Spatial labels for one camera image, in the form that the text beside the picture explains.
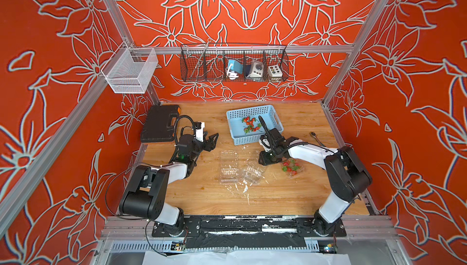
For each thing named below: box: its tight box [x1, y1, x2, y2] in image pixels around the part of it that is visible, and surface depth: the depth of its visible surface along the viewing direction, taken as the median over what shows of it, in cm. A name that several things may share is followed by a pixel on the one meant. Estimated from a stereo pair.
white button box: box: [267, 65, 283, 83], surface depth 96 cm
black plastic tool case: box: [141, 105, 181, 143], surface depth 108 cm
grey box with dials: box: [245, 59, 264, 78], surface depth 94 cm
